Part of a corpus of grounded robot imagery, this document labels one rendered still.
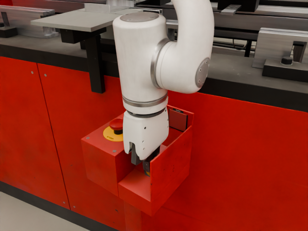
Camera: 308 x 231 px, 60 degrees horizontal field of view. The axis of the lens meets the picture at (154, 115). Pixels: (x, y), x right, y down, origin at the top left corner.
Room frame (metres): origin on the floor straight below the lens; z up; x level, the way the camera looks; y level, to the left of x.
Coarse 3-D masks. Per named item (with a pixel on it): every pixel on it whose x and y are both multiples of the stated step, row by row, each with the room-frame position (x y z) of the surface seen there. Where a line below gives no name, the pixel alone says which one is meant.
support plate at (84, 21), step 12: (72, 12) 0.80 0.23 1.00; (84, 12) 0.80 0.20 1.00; (96, 12) 0.80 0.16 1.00; (120, 12) 0.80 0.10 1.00; (132, 12) 0.80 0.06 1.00; (36, 24) 0.67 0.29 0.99; (48, 24) 0.66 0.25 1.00; (60, 24) 0.64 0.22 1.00; (72, 24) 0.64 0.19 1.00; (84, 24) 0.64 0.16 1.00; (96, 24) 0.64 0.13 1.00; (108, 24) 0.67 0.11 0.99
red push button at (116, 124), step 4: (112, 120) 0.53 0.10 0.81; (116, 120) 0.53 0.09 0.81; (120, 120) 0.53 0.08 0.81; (112, 124) 0.51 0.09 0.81; (116, 124) 0.51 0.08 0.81; (120, 124) 0.51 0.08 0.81; (112, 128) 0.50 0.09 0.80; (116, 128) 0.50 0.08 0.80; (120, 128) 0.50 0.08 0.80; (116, 132) 0.51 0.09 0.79; (120, 132) 0.51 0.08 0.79
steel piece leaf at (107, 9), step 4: (84, 4) 0.82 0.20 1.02; (88, 4) 0.82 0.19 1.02; (92, 4) 0.81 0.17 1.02; (96, 4) 0.80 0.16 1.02; (100, 4) 0.80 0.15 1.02; (88, 8) 0.82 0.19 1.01; (92, 8) 0.81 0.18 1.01; (96, 8) 0.80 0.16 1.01; (100, 8) 0.80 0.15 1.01; (104, 8) 0.79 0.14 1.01; (108, 8) 0.79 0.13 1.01; (112, 8) 0.86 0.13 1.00; (116, 8) 0.86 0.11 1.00; (120, 8) 0.86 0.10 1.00; (124, 8) 0.86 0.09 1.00; (104, 12) 0.79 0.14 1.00; (108, 12) 0.79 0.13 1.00; (112, 12) 0.80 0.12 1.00
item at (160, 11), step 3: (141, 9) 0.86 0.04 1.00; (144, 9) 0.86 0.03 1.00; (147, 9) 0.87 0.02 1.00; (150, 9) 0.86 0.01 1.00; (153, 9) 0.86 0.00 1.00; (156, 9) 0.86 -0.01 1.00; (159, 9) 0.86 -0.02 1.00; (156, 12) 0.83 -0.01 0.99; (159, 12) 0.83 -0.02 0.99; (162, 12) 0.85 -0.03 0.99; (162, 15) 0.85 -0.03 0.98
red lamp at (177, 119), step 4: (172, 112) 0.53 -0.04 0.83; (176, 112) 0.52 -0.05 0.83; (172, 116) 0.53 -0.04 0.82; (176, 116) 0.52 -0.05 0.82; (180, 116) 0.52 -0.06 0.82; (184, 116) 0.51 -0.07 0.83; (172, 120) 0.53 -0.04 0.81; (176, 120) 0.52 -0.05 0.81; (180, 120) 0.52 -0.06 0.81; (184, 120) 0.51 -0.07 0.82; (172, 124) 0.53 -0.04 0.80; (176, 124) 0.52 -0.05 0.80; (180, 124) 0.52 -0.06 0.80; (184, 124) 0.51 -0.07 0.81; (176, 128) 0.52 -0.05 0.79; (180, 128) 0.52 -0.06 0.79; (184, 128) 0.51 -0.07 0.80
